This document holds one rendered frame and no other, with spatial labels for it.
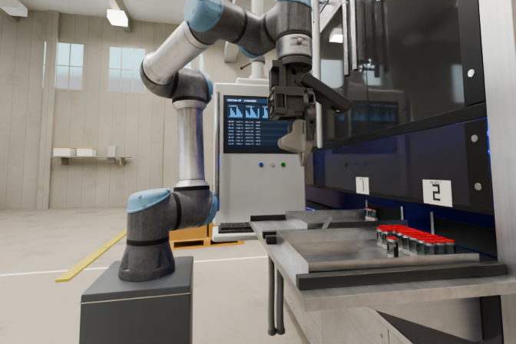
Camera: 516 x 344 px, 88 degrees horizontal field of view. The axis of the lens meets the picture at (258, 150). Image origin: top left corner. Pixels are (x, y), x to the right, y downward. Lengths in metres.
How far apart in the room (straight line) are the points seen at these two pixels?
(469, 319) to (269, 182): 0.97
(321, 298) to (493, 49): 0.57
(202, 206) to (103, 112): 9.24
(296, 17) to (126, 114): 9.36
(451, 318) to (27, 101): 10.85
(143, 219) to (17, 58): 10.77
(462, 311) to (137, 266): 0.75
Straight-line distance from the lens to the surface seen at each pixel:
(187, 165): 0.88
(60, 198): 10.27
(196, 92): 0.93
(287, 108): 0.52
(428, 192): 0.81
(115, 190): 9.72
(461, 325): 0.76
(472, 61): 0.76
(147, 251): 0.83
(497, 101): 0.70
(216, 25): 0.59
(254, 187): 1.43
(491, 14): 0.75
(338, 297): 0.49
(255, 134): 1.43
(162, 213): 0.82
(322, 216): 1.15
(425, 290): 0.57
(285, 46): 0.57
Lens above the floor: 1.07
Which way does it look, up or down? 4 degrees up
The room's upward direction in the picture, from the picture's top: straight up
